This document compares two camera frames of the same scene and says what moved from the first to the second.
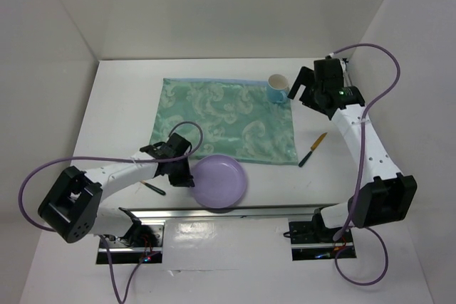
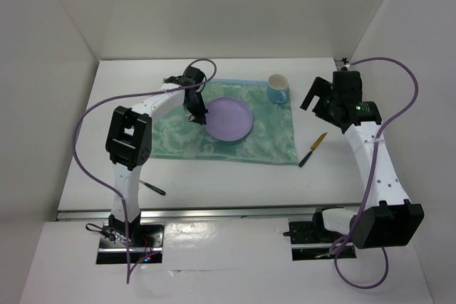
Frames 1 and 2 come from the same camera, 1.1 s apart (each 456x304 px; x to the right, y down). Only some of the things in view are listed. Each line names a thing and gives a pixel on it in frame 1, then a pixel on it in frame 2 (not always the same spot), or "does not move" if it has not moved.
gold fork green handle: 153,188 does not move
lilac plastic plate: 220,181 -> 229,118
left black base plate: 143,236 does not move
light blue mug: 277,83 does not move
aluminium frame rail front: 246,212 does not move
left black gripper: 184,179 -> 198,116
